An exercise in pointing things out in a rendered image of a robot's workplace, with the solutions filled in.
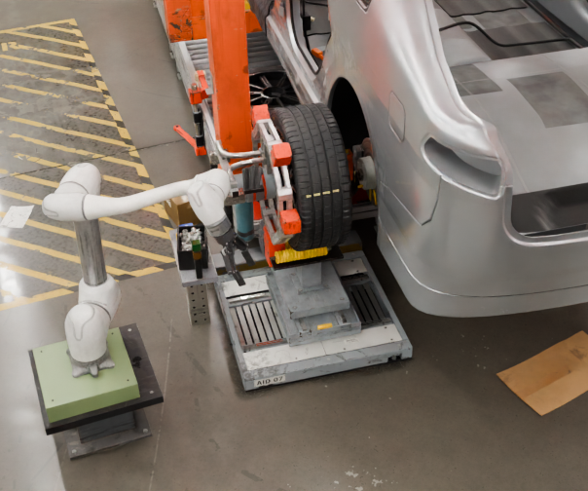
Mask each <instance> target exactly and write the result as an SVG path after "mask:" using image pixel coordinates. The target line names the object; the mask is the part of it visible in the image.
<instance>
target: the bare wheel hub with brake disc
mask: <svg viewBox="0 0 588 491"><path fill-rule="evenodd" d="M361 147H362V149H363V151H364V155H363V158H359V159H358V161H357V168H362V169H363V174H364V179H363V181H360V180H359V179H358V180H359V184H360V185H363V187H361V188H362V189H363V190H366V193H367V196H368V198H369V189H371V201H370V202H371V203H372V205H373V206H375V207H377V206H378V195H377V182H376V174H375V166H374V159H373V153H372V147H371V142H370V137H369V138H365V139H364V140H363V142H362V145H361ZM373 190H375V195H376V200H377V204H376V205H375V199H374V193H373Z"/></svg>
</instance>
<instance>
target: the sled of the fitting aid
mask: <svg viewBox="0 0 588 491"><path fill-rule="evenodd" d="M331 263H332V265H333V267H334V269H335V272H336V274H337V276H338V278H339V280H340V282H341V284H342V287H343V289H344V291H345V293H346V295H347V297H348V299H349V308H348V309H344V310H339V311H333V312H328V313H323V314H317V315H312V316H307V317H302V318H297V319H292V320H291V319H290V317H289V315H288V312H287V309H286V307H285V304H284V302H283V299H282V296H281V294H280V291H279V288H278V286H277V283H276V279H275V276H274V274H273V271H269V272H266V282H267V286H268V289H269V291H270V294H271V296H272V299H273V301H274V304H275V307H276V311H277V314H278V317H279V320H280V322H281V325H282V328H283V331H284V333H285V336H286V339H287V342H288V344H289V347H293V346H298V345H303V344H308V343H312V342H317V341H323V340H328V339H333V338H338V337H343V336H348V335H353V334H357V333H361V320H360V318H359V316H358V314H357V313H356V310H355V308H354V306H353V304H352V302H351V300H350V298H349V294H348V292H347V290H346V288H345V286H344V284H343V282H342V280H341V277H340V275H339V273H338V271H337V269H336V267H335V265H334V263H333V260H331Z"/></svg>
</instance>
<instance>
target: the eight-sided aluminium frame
mask: <svg viewBox="0 0 588 491"><path fill-rule="evenodd" d="M269 133H270V134H271V135H272V137H273V139H274V141H271V140H270V137H269ZM260 135H262V137H263V140H264V142H265V144H266V146H267V150H268V153H269V156H270V161H271V166H272V171H273V176H274V181H275V186H276V200H277V216H276V210H275V206H274V201H273V199H268V203H269V207H268V208H266V206H265V201H264V200H262V201H259V202H260V207H261V214H262V218H263V222H265V225H266V227H267V230H268V232H269V235H270V237H271V241H272V243H273V245H274V246H275V245H280V244H286V243H287V242H288V241H289V240H290V239H291V238H292V237H293V234H291V235H284V233H283V231H282V228H281V226H280V224H279V212H280V211H282V210H283V201H286V210H288V209H293V204H292V200H293V194H292V187H291V185H290V180H289V175H288V170H287V166H281V170H282V175H283V181H284V187H281V185H280V180H279V175H278V170H277V167H275V168H274V167H273V163H272V158H271V155H270V153H271V149H272V145H273V144H278V143H282V141H281V139H280V138H279V136H278V134H277V132H276V129H275V126H274V124H273V121H272V120H271V119H265V120H258V121H257V122H256V125H255V128H254V130H253V132H252V134H251V140H252V149H253V151H257V150H258V143H260ZM270 219H272V220H273V221H274V224H275V227H276V233H275V231H274V229H273V226H272V224H271V221H270Z"/></svg>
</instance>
